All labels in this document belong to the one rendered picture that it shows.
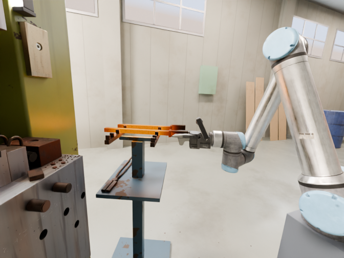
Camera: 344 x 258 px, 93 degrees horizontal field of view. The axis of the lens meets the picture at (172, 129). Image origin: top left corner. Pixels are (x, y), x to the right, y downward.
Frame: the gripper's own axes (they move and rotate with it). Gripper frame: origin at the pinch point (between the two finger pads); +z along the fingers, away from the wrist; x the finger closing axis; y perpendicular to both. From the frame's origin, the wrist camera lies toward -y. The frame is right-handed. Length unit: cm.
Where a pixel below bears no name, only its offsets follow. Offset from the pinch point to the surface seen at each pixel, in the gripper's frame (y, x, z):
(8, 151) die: -5, -50, 38
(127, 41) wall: -113, 247, 108
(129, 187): 26.4, -13.1, 20.7
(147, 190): 26.4, -14.5, 11.1
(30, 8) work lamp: -46, -28, 47
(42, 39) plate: -38, -23, 49
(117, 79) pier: -42, 224, 120
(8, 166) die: -2, -51, 37
